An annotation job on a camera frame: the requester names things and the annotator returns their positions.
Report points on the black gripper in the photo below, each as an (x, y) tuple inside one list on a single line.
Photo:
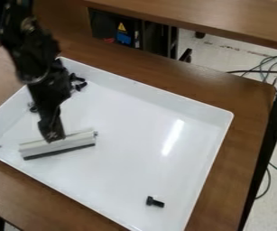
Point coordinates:
[(50, 88)]

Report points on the silver squeegee tool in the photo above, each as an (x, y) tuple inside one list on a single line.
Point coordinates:
[(60, 145)]

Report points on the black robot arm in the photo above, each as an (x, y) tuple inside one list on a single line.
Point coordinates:
[(28, 45)]

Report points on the white tray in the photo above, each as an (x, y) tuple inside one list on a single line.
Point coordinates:
[(136, 144)]

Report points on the black equipment box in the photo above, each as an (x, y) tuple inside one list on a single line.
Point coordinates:
[(132, 33)]

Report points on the black bolt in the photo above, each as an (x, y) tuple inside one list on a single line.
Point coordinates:
[(155, 201)]

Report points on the wooden desk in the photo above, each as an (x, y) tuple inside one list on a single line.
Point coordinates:
[(208, 16)]

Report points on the black metal post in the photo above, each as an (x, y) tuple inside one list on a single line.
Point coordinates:
[(265, 141)]

